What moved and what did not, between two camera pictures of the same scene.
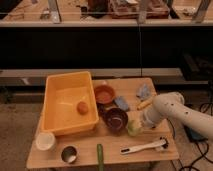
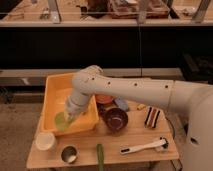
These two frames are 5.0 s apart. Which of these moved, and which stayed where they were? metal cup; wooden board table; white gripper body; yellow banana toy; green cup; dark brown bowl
Moved: green cup; white gripper body
Stayed: metal cup; wooden board table; dark brown bowl; yellow banana toy
